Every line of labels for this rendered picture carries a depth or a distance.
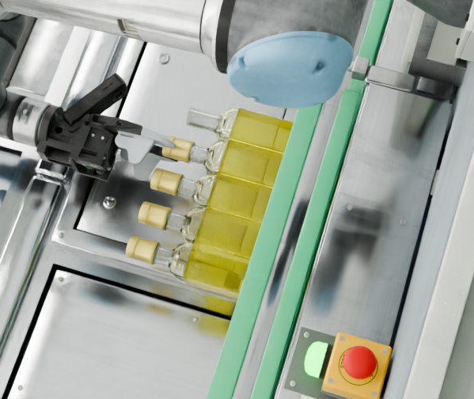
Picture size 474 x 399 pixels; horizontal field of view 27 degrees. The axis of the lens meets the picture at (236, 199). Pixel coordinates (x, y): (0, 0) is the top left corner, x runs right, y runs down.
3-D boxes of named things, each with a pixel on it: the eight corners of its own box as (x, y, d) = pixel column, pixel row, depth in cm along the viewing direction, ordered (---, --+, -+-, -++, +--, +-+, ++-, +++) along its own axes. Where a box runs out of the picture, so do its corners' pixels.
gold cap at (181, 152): (195, 146, 158) (169, 139, 159) (194, 138, 155) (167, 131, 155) (189, 167, 157) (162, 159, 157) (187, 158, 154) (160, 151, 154)
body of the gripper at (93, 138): (111, 183, 159) (42, 163, 160) (130, 135, 161) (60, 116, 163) (104, 165, 151) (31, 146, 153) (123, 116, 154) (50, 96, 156)
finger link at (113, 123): (146, 145, 155) (98, 136, 158) (149, 134, 155) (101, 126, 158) (136, 131, 151) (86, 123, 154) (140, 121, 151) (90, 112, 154)
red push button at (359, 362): (346, 346, 122) (348, 340, 119) (377, 355, 122) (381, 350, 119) (337, 377, 121) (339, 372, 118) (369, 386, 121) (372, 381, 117)
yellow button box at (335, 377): (390, 358, 128) (334, 341, 129) (396, 347, 121) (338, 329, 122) (376, 411, 126) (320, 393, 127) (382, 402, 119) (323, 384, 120)
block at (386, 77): (409, 100, 151) (364, 88, 152) (418, 71, 142) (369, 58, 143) (403, 120, 150) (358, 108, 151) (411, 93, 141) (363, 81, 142)
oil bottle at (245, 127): (351, 151, 158) (223, 116, 161) (354, 136, 153) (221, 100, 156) (342, 182, 156) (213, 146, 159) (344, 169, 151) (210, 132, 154)
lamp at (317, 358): (332, 349, 128) (309, 342, 128) (334, 342, 123) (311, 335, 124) (323, 382, 126) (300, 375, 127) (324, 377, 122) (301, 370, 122)
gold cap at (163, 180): (184, 179, 156) (158, 172, 157) (183, 171, 153) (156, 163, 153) (177, 199, 155) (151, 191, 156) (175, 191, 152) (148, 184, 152)
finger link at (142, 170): (167, 191, 160) (112, 172, 159) (178, 158, 162) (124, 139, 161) (169, 186, 157) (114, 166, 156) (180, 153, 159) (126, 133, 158)
